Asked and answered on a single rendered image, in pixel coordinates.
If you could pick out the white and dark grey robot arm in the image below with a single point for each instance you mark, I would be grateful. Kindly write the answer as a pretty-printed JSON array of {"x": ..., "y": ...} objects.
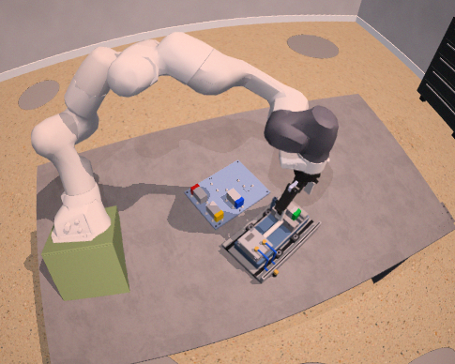
[{"x": 306, "y": 135}]

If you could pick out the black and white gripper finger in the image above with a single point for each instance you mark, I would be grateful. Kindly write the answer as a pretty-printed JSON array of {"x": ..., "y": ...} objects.
[
  {"x": 310, "y": 185},
  {"x": 287, "y": 197}
]

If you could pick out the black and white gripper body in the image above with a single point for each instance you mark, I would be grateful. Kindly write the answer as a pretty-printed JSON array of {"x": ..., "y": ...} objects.
[{"x": 301, "y": 176}]

